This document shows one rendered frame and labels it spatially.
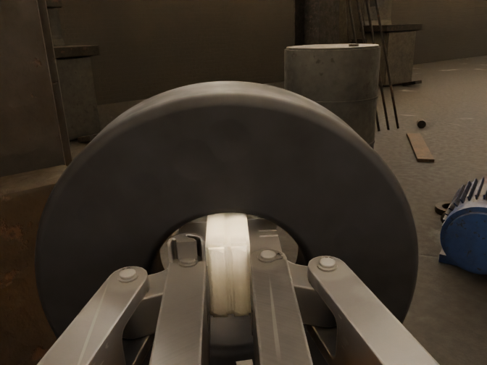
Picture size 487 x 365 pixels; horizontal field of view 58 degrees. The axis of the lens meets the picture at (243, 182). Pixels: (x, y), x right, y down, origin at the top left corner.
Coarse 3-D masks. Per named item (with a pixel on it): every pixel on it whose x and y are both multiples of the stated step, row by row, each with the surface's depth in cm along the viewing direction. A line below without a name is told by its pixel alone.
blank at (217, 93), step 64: (128, 128) 15; (192, 128) 15; (256, 128) 15; (320, 128) 15; (64, 192) 16; (128, 192) 16; (192, 192) 16; (256, 192) 16; (320, 192) 16; (384, 192) 16; (64, 256) 17; (128, 256) 17; (384, 256) 17; (64, 320) 18
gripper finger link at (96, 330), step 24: (120, 288) 13; (144, 288) 13; (96, 312) 12; (120, 312) 12; (72, 336) 11; (96, 336) 11; (120, 336) 12; (48, 360) 10; (72, 360) 10; (96, 360) 11; (120, 360) 12
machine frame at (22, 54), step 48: (0, 0) 40; (0, 48) 41; (48, 48) 51; (0, 96) 42; (48, 96) 44; (0, 144) 43; (48, 144) 45; (0, 192) 39; (48, 192) 41; (0, 240) 40; (0, 288) 41; (0, 336) 42; (48, 336) 45
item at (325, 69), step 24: (288, 48) 264; (312, 48) 251; (336, 48) 244; (360, 48) 246; (288, 72) 266; (312, 72) 251; (336, 72) 247; (360, 72) 250; (312, 96) 256; (336, 96) 252; (360, 96) 254; (360, 120) 260
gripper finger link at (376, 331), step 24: (312, 264) 14; (336, 264) 14; (336, 288) 13; (360, 288) 13; (336, 312) 12; (360, 312) 12; (384, 312) 12; (312, 336) 14; (336, 336) 12; (360, 336) 11; (384, 336) 11; (408, 336) 11; (336, 360) 12; (360, 360) 11; (384, 360) 10; (408, 360) 10; (432, 360) 10
